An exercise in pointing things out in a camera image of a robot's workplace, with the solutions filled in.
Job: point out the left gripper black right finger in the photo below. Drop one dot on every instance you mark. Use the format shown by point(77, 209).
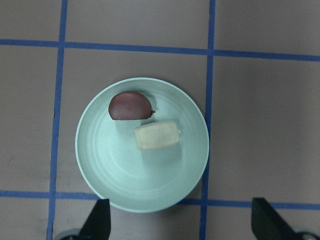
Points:
point(267, 224)

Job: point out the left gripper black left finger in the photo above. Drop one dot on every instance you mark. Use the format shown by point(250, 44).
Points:
point(98, 223)

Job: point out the white rectangular bun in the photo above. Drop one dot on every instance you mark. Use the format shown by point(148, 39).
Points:
point(157, 135)

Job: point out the brown half-round bun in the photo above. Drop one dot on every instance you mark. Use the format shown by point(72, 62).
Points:
point(130, 105)

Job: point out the mint green plate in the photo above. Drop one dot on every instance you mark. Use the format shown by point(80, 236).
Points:
point(142, 181)

